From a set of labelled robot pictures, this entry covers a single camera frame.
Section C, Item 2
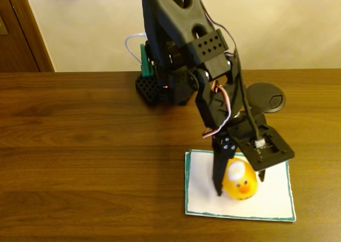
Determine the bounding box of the yellow rubber duck toy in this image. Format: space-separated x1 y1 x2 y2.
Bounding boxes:
222 158 258 201

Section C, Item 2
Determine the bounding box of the white paper green border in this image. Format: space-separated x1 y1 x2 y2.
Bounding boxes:
184 149 296 223

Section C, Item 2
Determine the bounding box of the brown wooden door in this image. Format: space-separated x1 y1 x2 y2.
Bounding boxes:
0 0 55 73

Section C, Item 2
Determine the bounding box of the red white black servo wire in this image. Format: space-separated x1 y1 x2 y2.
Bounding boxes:
201 84 233 139

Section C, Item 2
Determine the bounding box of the black camera cable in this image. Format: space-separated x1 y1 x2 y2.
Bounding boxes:
234 50 264 144

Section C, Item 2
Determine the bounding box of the black camera mount box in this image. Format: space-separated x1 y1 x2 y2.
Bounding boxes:
226 123 296 173

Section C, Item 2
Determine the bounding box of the black round cable grommet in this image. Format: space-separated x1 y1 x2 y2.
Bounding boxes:
245 82 287 115

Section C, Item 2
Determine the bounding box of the white power cable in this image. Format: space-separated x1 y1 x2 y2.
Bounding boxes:
124 32 147 66

